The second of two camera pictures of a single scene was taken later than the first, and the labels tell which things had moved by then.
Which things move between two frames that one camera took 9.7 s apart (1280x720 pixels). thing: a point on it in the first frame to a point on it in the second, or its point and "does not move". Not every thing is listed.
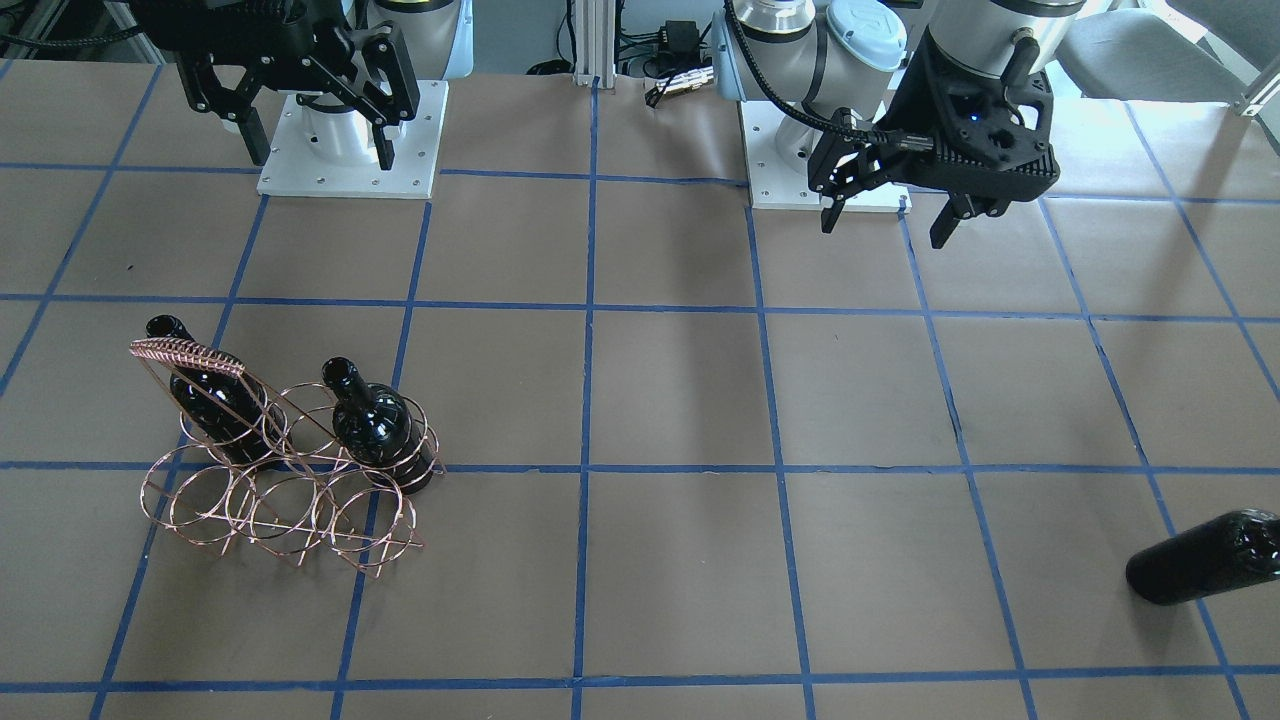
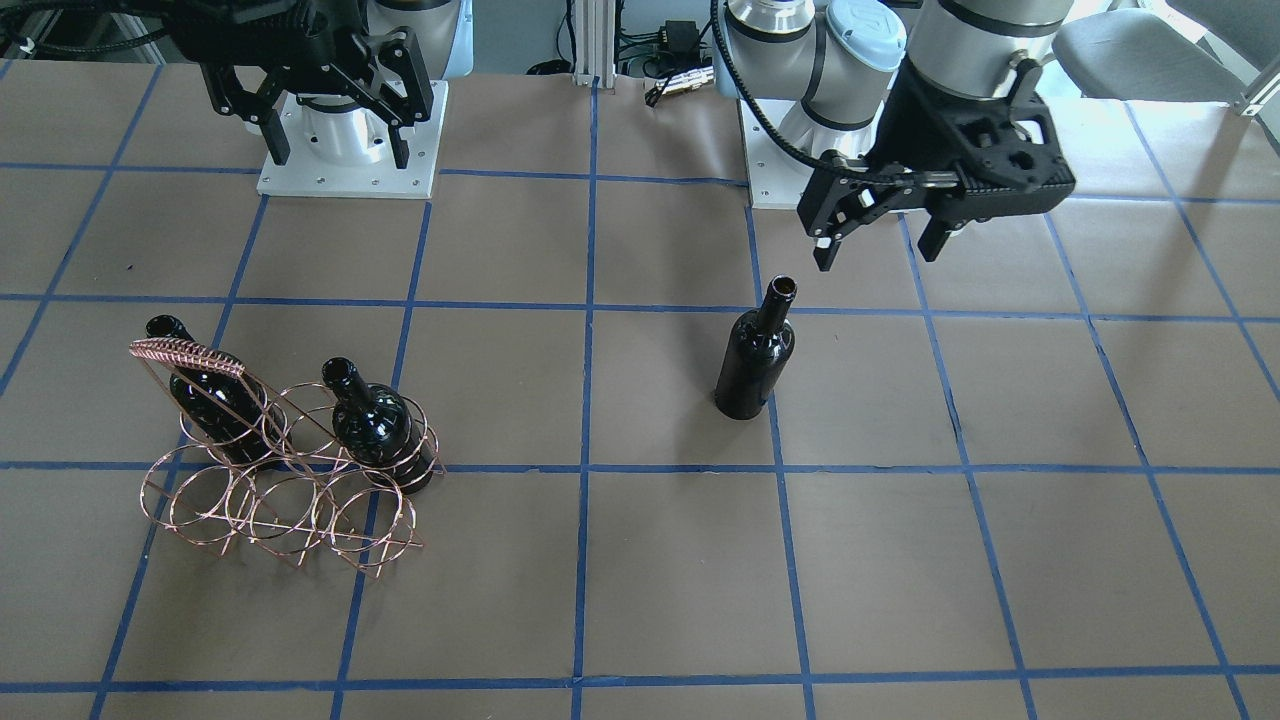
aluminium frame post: (595, 43) does not move
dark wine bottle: (1235, 550) to (759, 349)
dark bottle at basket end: (373, 426) does not move
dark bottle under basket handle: (231, 412) does not move
